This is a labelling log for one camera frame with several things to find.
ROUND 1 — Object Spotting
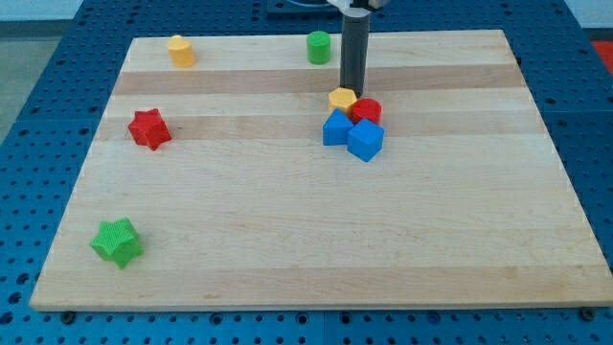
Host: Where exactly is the red cylinder block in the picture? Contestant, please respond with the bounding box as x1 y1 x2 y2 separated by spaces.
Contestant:
350 98 382 125

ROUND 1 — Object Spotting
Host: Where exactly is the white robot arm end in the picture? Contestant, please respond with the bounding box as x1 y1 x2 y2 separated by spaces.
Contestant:
327 0 391 17

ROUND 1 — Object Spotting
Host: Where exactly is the yellow hexagon block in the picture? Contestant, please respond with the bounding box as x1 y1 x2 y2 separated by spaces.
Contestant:
328 87 357 115

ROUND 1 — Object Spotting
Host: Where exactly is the blue triangular block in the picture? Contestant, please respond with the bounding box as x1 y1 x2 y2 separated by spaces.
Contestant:
322 108 354 146

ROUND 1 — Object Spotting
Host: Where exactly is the blue cube block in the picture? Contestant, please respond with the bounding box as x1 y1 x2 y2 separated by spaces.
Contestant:
348 119 385 162

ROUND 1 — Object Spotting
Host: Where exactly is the wooden board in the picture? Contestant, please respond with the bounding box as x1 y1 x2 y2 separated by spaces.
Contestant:
30 30 612 311

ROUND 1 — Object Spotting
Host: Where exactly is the green cylinder block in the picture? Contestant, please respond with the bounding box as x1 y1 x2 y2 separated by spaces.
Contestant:
306 31 331 65

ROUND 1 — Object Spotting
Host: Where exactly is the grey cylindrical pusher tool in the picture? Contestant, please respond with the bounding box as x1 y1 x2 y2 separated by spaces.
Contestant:
339 8 370 98

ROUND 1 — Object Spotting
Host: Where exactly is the red star block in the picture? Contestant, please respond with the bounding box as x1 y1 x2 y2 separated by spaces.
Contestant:
128 108 171 150

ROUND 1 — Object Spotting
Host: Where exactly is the yellow heart block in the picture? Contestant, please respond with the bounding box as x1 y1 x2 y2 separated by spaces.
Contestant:
167 34 197 68

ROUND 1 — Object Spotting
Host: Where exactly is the green star block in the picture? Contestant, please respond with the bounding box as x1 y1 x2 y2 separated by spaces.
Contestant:
90 218 145 269

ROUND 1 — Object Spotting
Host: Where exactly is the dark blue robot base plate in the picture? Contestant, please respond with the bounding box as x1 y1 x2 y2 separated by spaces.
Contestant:
264 0 338 18

